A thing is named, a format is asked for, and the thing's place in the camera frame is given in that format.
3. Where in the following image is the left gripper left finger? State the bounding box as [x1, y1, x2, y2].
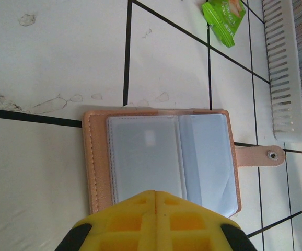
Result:
[54, 190, 157, 251]

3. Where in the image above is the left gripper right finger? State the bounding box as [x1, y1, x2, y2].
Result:
[155, 190, 257, 251]

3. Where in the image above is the pink leather card holder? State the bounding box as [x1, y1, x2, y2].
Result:
[82, 108, 286, 218]

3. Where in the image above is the white plastic card tray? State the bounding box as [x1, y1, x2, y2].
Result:
[261, 0, 302, 153]

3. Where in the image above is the small green snack packet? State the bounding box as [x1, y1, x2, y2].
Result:
[201, 0, 247, 49]

